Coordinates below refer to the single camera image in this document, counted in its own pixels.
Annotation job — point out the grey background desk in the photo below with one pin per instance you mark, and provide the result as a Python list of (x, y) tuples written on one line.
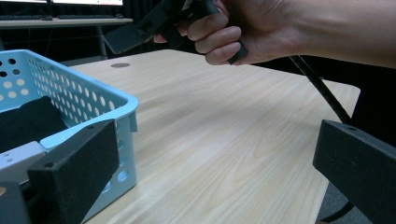
[(62, 21)]

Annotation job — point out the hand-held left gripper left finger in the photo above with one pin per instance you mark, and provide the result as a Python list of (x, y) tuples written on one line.
[(74, 171)]

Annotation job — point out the light blue plastic basket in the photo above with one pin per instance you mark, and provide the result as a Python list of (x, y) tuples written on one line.
[(81, 93)]

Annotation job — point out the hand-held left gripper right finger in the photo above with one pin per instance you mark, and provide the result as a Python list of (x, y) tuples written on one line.
[(358, 168)]

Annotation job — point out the dark keyboard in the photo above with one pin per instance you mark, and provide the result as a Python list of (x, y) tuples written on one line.
[(25, 17), (90, 16)]

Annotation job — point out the black cloth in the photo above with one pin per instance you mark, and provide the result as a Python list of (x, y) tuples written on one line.
[(28, 124)]

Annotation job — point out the computer monitor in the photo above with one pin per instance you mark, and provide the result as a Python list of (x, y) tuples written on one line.
[(87, 2), (21, 1)]

